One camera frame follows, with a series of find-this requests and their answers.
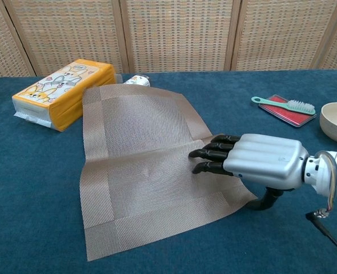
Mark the flat red plastic case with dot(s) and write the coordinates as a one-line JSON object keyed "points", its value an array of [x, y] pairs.
{"points": [[285, 117]]}

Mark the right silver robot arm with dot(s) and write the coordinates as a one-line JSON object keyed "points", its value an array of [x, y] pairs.
{"points": [[334, 174]]}

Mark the yellow corgi print tissue pack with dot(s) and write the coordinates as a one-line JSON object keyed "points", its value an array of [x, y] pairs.
{"points": [[68, 94]]}

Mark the woven wooden folding screen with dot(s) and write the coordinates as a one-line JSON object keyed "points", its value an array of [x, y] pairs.
{"points": [[174, 34]]}

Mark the grey-brown woven placemat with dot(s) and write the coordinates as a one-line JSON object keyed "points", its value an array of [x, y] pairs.
{"points": [[140, 160]]}

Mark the plastic tea bottle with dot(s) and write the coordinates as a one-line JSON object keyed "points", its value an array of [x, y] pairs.
{"points": [[138, 80]]}

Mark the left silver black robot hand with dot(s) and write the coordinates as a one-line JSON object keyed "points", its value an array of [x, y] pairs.
{"points": [[265, 160]]}

